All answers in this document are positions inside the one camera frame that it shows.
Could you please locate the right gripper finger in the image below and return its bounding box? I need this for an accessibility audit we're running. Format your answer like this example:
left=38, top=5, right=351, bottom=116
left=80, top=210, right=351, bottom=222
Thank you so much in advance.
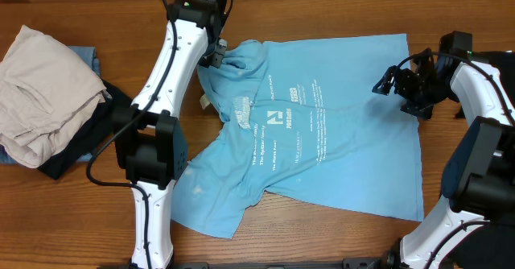
left=401, top=101, right=433, bottom=120
left=372, top=65, right=397, bottom=96

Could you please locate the light blue printed t-shirt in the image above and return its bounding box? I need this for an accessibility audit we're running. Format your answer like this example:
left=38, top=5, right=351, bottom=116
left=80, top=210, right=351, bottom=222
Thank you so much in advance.
left=171, top=34, right=424, bottom=238

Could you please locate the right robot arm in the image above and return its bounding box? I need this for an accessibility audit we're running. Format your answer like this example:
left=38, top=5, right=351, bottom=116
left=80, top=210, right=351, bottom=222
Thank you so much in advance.
left=343, top=31, right=514, bottom=269

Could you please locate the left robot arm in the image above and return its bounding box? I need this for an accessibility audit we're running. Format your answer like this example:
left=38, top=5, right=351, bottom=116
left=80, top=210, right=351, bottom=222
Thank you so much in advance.
left=113, top=0, right=233, bottom=268

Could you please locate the black t-shirt right pile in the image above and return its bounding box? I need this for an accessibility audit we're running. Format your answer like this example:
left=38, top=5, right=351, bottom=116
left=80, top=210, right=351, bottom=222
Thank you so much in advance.
left=454, top=50, right=515, bottom=269

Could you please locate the beige folded garment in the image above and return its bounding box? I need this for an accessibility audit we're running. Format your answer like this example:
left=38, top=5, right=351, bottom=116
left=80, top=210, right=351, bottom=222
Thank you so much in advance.
left=1, top=26, right=106, bottom=168

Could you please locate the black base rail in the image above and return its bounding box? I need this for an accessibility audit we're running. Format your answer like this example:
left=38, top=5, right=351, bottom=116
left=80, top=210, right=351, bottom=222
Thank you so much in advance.
left=173, top=257, right=392, bottom=269

